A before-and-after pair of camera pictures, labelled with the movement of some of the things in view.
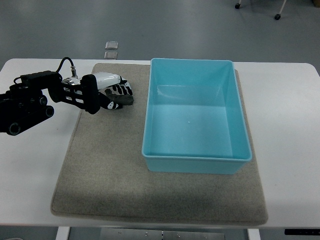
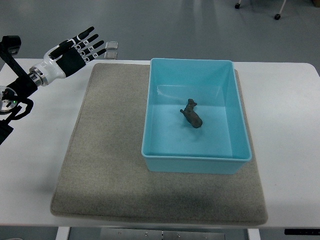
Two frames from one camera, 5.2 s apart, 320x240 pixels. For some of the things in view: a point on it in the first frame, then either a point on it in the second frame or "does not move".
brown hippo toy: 122,99 → 191,115
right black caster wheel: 277,16 does not move
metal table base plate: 123,234 does not move
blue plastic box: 194,121 does not move
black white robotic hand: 92,86 → 61,60
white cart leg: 282,6 does not move
